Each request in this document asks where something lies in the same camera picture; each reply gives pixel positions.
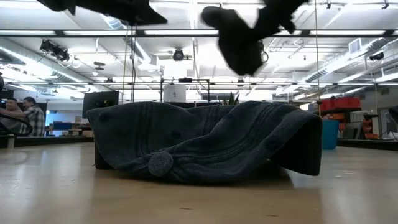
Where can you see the person in plaid shirt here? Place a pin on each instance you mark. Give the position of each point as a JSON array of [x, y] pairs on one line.
[[34, 119]]

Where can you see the bench with boxes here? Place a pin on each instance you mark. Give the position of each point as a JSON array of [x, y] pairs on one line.
[[71, 127]]

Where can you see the black horizontal frame bar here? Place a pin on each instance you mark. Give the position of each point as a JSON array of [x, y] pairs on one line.
[[93, 33]]

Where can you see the black monitor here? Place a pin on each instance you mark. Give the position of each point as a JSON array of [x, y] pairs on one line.
[[99, 102]]

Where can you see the round black ceiling camera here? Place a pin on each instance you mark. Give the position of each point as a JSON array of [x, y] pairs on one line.
[[178, 55]]

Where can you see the black metal frame stand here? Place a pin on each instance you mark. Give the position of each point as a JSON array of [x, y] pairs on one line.
[[199, 81]]

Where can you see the red storage bins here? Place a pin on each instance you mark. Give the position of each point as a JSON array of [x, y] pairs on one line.
[[340, 103]]

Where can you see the spiky green succulent plant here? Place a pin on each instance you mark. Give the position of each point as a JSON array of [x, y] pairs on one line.
[[231, 100]]

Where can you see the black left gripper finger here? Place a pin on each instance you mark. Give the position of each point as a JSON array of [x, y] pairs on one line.
[[130, 19], [133, 7]]

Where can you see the black table edge rail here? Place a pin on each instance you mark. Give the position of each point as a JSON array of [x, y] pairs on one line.
[[367, 144], [53, 140]]

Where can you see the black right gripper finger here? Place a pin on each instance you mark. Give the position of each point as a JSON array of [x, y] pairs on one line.
[[242, 53], [217, 18]]

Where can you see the black curved bar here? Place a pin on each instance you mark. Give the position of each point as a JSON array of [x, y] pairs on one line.
[[25, 123]]

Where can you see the black ceiling camera cluster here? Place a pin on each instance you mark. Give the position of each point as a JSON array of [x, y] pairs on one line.
[[56, 51]]

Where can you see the dark grey baseball cap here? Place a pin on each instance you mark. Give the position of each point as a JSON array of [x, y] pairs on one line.
[[217, 146]]

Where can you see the small black ceiling camera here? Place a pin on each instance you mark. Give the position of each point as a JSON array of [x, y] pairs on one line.
[[377, 56]]

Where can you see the orange items on shelf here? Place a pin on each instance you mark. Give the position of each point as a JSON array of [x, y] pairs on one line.
[[370, 129]]

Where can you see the thin horizontal frame bar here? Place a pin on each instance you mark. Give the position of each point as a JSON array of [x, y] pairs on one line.
[[311, 84]]

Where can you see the white box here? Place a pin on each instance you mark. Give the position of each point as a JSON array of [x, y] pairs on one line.
[[174, 93]]

